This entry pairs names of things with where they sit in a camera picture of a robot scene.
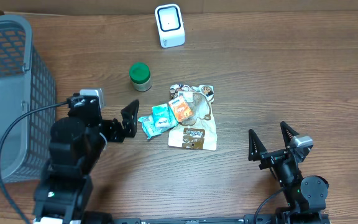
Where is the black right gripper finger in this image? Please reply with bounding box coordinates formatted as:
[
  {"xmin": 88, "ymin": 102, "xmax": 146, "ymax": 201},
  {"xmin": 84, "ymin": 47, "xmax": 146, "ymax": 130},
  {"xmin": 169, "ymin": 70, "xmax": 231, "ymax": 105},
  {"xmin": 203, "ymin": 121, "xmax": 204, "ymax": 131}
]
[
  {"xmin": 248, "ymin": 129, "xmax": 267, "ymax": 161},
  {"xmin": 280, "ymin": 121, "xmax": 299, "ymax": 147}
]

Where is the white barcode scanner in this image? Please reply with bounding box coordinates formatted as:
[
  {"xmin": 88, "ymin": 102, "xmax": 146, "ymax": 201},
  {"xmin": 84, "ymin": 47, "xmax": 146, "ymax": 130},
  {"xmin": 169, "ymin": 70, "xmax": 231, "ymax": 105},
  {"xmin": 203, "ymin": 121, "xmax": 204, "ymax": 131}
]
[{"xmin": 155, "ymin": 3, "xmax": 186, "ymax": 49}]

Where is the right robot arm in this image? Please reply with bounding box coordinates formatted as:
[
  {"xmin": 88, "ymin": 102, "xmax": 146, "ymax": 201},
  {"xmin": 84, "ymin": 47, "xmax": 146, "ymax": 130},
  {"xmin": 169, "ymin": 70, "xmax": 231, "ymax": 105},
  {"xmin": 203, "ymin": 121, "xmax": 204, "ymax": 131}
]
[{"xmin": 244, "ymin": 121, "xmax": 330, "ymax": 224}]

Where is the orange tissue pack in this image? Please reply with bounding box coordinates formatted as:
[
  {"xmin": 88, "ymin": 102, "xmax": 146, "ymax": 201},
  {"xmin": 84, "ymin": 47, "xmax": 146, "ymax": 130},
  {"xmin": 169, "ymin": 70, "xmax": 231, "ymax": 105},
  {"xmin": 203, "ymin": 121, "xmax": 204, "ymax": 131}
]
[{"xmin": 168, "ymin": 96, "xmax": 193, "ymax": 123}]

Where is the green lid jar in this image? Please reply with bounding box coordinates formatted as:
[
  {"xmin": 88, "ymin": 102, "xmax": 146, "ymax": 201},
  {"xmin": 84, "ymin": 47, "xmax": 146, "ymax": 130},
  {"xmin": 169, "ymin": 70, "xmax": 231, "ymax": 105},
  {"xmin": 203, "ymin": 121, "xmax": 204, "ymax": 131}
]
[{"xmin": 129, "ymin": 62, "xmax": 152, "ymax": 91}]

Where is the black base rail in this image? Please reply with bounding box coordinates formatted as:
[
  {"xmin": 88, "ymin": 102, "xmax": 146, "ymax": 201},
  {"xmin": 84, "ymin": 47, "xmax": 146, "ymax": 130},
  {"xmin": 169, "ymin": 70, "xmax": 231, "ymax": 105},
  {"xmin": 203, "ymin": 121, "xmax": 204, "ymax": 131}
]
[{"xmin": 110, "ymin": 213, "xmax": 279, "ymax": 224}]

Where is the teal tissue pack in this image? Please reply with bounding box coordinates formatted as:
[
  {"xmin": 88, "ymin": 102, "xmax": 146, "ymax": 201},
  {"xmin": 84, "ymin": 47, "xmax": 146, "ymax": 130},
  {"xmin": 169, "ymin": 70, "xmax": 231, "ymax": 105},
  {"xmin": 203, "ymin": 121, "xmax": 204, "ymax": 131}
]
[{"xmin": 152, "ymin": 103, "xmax": 178, "ymax": 133}]

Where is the light teal wipes pack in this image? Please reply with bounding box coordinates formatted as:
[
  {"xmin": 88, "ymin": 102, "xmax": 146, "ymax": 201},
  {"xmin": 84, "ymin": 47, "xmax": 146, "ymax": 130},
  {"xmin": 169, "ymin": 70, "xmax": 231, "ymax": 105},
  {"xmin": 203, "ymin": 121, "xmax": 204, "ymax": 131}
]
[{"xmin": 138, "ymin": 115, "xmax": 162, "ymax": 140}]

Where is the grey plastic basket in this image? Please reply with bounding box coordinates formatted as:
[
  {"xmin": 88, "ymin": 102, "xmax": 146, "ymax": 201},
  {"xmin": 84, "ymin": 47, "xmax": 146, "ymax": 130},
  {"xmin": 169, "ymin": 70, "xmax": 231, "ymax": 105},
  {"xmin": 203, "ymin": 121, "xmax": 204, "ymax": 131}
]
[{"xmin": 0, "ymin": 15, "xmax": 57, "ymax": 183}]

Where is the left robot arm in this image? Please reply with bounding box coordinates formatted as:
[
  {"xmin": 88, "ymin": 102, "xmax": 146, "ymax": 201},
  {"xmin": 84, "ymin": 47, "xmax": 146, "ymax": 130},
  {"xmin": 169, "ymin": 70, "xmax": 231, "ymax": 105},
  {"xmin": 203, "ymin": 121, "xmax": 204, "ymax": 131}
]
[{"xmin": 34, "ymin": 96, "xmax": 139, "ymax": 223}]

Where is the brown snack pouch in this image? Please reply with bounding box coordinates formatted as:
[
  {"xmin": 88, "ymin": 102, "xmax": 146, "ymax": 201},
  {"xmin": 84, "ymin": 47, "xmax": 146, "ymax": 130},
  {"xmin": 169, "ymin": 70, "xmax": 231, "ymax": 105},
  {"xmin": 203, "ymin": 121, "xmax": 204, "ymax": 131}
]
[{"xmin": 168, "ymin": 84, "xmax": 218, "ymax": 151}]

